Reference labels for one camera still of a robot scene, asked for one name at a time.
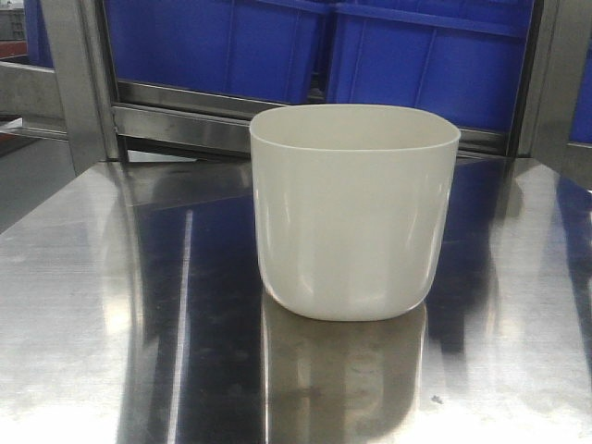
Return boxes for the steel shelf frame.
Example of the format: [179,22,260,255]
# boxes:
[1,1,591,177]

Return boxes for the blue crate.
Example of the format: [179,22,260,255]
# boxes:
[569,45,592,144]
[326,1,534,132]
[105,1,330,104]
[23,0,54,68]

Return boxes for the blue crate far left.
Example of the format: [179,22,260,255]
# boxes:
[23,0,54,68]

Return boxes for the blue crate far right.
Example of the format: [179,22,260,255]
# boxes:
[569,45,592,144]

